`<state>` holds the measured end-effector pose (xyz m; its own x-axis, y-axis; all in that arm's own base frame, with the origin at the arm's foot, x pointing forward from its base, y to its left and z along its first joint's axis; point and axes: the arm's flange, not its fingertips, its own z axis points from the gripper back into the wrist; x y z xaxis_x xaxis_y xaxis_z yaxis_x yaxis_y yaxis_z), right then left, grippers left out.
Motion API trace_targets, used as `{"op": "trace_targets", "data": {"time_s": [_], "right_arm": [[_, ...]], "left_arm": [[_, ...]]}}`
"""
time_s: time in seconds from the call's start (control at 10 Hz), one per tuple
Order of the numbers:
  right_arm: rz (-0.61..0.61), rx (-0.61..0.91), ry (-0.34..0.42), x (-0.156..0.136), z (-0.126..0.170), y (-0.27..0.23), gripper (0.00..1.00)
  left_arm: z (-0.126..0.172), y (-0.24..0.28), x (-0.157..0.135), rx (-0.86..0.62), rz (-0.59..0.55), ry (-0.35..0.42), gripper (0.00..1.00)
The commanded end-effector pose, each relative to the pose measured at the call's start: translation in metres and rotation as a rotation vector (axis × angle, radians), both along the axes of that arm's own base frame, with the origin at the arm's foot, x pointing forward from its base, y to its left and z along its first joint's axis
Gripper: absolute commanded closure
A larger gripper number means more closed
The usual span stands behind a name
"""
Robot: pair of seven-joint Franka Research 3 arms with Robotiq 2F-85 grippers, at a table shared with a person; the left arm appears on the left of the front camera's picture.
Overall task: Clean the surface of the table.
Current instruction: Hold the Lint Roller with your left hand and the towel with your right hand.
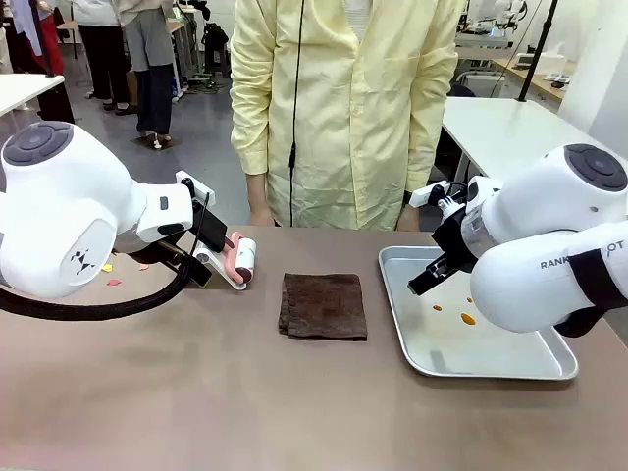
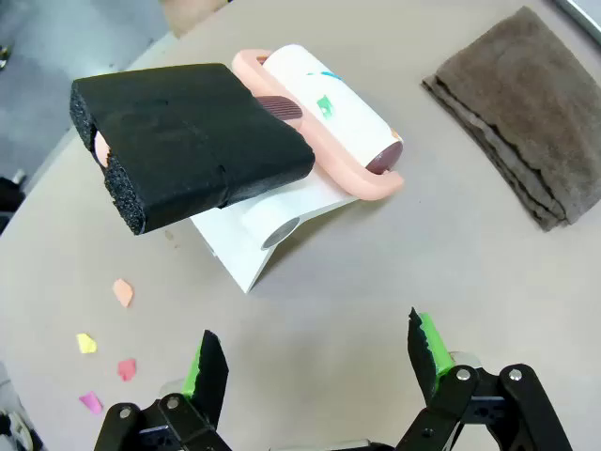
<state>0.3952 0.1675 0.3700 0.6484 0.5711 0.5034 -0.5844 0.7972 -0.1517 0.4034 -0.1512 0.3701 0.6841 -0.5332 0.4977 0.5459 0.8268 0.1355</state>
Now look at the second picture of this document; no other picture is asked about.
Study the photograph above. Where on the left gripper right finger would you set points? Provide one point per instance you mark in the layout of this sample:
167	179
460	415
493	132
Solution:
451	390

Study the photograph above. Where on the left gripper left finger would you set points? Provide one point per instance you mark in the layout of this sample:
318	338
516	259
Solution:
206	376

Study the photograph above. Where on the pink lint roller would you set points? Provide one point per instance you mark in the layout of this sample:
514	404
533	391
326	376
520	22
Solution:
197	141

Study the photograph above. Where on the brown towel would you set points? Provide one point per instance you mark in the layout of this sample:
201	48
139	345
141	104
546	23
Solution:
521	113

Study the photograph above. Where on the red paper scrap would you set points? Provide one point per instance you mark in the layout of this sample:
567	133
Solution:
127	368

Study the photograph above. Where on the orange paper scrap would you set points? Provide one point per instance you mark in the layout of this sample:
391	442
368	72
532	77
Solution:
123	292

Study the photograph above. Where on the pink paper scrap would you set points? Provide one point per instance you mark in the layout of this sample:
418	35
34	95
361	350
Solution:
90	402

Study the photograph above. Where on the yellow paper scrap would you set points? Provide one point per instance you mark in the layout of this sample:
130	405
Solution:
86	343

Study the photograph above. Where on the white folded stand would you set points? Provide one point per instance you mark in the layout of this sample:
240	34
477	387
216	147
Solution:
249	235

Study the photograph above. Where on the black bag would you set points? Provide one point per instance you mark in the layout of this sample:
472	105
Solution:
7	197

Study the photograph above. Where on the silver metal tray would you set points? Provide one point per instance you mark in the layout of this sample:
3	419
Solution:
584	14

